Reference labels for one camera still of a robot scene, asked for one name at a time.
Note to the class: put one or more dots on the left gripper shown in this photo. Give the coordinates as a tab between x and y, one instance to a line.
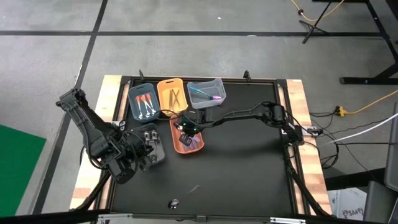
135	149

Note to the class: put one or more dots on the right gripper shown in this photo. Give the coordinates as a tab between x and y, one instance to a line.
186	124

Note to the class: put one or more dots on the gold spoon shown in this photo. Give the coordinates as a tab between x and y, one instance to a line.
174	97
178	98
170	97

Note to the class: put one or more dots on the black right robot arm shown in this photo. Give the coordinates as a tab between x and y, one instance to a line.
248	113

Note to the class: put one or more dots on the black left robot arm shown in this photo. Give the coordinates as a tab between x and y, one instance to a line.
90	127

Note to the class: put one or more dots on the orange plastic bin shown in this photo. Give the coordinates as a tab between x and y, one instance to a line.
177	140

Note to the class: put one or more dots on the smoked transparent plastic bin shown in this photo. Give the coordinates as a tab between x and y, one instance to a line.
160	149

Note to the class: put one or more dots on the yellow plastic bin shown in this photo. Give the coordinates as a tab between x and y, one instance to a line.
163	96

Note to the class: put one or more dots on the blue-grey plastic bin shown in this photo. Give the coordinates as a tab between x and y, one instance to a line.
133	109

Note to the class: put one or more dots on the clear plastic bin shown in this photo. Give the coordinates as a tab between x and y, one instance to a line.
217	87

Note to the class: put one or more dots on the green mat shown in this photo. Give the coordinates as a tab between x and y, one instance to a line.
18	171

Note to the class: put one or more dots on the black tripod stand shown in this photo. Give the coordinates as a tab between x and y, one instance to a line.
314	26

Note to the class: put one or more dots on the white cardboard box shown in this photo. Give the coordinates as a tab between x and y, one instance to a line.
348	205

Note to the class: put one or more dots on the dark grey case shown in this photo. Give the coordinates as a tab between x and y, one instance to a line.
379	202

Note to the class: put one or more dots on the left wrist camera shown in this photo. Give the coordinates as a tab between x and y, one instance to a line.
121	172

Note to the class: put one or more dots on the silver metal bracket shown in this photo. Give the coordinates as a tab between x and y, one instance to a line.
122	125
284	132

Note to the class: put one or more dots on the black frame clamp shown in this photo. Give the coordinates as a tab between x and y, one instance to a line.
141	76
247	75

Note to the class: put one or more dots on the black metal frame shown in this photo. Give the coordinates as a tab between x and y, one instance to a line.
367	80

